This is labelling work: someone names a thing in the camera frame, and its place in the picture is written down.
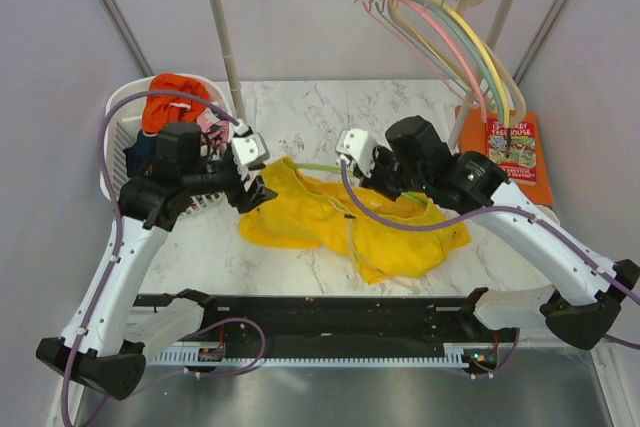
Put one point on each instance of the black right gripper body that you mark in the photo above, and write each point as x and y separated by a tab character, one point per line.
388	177

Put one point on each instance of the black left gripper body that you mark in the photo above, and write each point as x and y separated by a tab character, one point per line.
231	182

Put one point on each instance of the green hanger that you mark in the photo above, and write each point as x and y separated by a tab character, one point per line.
336	170

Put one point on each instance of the yellow shorts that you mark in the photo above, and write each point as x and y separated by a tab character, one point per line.
310	213

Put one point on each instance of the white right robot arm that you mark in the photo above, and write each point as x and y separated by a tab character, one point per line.
586	290

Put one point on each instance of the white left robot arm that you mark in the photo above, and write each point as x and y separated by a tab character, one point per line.
97	348

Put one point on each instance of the yellow hanger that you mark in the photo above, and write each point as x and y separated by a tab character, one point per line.
516	103

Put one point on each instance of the pink hanger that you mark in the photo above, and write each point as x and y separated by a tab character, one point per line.
437	47

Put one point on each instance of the pink patterned garment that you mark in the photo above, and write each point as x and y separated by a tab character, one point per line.
217	131

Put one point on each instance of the navy blue garment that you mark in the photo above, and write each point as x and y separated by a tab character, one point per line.
139	156

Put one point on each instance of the orange garment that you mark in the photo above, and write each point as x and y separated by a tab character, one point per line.
160	110

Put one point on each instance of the red storey treehouse book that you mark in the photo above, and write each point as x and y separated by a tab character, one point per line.
514	149

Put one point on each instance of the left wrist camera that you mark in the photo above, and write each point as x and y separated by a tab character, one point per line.
250	152

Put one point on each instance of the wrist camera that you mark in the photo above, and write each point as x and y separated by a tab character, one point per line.
250	152
356	146

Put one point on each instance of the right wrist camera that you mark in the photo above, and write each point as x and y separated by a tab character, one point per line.
356	146

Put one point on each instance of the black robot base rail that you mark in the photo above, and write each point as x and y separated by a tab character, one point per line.
337	327

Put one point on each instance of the white slotted cable duct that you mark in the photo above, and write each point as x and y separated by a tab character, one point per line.
194	355

